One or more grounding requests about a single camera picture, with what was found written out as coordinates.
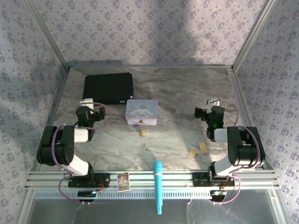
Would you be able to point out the pastel cartoon tin box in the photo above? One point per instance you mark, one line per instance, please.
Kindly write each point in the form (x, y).
(141, 112)

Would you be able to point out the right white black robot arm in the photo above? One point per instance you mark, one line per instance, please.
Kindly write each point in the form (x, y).
(240, 144)

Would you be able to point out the black hard case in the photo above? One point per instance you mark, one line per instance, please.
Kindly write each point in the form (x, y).
(107, 87)

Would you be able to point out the flat wooden slat block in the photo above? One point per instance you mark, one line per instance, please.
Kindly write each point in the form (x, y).
(203, 148)

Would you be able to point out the small wooden cube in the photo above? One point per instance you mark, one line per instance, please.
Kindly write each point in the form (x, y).
(193, 152)

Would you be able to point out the colourful playing card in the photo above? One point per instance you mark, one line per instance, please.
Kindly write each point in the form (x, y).
(123, 182)

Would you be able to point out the blue toy microphone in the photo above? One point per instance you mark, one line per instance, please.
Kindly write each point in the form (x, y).
(158, 182)

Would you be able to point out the right black controller board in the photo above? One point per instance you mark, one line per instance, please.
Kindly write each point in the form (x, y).
(217, 193)

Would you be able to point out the black controller board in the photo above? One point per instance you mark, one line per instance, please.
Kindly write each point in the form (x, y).
(217, 193)
(86, 194)

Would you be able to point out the left black controller board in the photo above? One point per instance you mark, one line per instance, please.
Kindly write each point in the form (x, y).
(86, 194)

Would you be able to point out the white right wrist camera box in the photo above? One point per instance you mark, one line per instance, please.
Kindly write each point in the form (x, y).
(213, 101)

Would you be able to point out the aluminium table side rail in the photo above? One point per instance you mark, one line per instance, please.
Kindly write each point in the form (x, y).
(54, 112)
(245, 105)

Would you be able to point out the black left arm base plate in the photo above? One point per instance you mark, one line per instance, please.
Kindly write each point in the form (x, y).
(102, 179)

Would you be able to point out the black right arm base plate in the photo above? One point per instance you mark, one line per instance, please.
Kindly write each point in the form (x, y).
(201, 180)

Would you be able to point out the aluminium multi-slot rail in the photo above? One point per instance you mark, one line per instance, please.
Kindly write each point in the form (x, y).
(140, 179)

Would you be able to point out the aluminium frame post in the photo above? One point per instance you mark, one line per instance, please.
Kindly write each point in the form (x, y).
(253, 35)
(47, 35)

